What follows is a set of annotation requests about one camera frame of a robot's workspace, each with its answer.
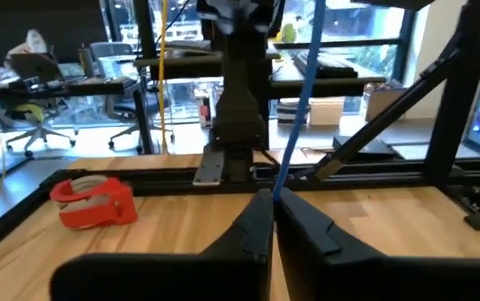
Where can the green office chair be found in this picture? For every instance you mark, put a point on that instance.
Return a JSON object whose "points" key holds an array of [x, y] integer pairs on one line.
{"points": [[31, 115]]}

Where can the black keyboard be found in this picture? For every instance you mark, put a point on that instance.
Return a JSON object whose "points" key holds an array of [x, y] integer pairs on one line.
{"points": [[328, 67]]}

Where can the grey office chair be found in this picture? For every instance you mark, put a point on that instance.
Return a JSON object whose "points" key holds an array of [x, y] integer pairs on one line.
{"points": [[114, 62]]}

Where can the stack of books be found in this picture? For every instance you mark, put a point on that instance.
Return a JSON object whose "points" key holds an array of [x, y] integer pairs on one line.
{"points": [[290, 113]]}

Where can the dark open laptop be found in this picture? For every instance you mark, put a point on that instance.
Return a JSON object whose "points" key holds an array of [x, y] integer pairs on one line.
{"points": [[35, 67]]}

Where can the dark bottle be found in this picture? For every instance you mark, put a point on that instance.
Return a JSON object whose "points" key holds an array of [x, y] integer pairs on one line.
{"points": [[86, 62]]}

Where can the black office desk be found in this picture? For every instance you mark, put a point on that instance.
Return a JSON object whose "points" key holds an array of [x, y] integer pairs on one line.
{"points": [[77, 88]]}

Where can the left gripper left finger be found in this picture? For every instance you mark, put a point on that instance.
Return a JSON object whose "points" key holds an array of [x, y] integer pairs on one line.
{"points": [[223, 271]]}

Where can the small white red box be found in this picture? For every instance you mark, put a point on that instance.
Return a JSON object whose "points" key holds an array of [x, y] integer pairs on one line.
{"points": [[205, 113]]}

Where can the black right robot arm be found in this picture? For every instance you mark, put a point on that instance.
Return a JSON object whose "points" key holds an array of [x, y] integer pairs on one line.
{"points": [[240, 104]]}

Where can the brown cardboard box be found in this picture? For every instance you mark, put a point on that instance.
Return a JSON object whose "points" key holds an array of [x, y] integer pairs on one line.
{"points": [[384, 102]]}

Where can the white plastic bag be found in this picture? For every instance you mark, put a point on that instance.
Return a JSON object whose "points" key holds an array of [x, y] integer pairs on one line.
{"points": [[29, 42]]}

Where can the yellow green object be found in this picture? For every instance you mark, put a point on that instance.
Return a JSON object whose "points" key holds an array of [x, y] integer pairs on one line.
{"points": [[289, 32]]}

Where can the grey metal mounting plate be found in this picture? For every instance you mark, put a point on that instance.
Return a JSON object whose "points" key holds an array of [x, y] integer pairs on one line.
{"points": [[208, 169]]}

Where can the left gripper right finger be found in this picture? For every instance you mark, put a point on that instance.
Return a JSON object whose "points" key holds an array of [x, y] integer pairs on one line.
{"points": [[348, 276]]}

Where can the red tape dispenser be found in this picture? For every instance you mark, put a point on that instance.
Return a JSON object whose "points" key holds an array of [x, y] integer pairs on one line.
{"points": [[98, 209]]}

